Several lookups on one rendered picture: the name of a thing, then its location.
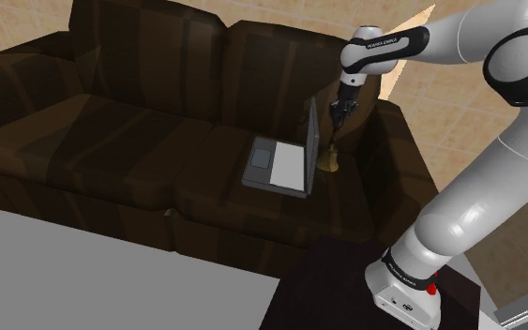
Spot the tan figurine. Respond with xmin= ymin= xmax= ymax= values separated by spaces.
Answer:
xmin=316 ymin=141 xmax=340 ymax=173

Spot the grey open laptop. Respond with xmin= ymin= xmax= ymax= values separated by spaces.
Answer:
xmin=241 ymin=97 xmax=321 ymax=199

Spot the dark robot stand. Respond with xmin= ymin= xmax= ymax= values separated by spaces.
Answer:
xmin=258 ymin=233 xmax=482 ymax=330

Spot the dark brown sofa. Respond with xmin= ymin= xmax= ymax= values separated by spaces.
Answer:
xmin=0 ymin=0 xmax=439 ymax=279

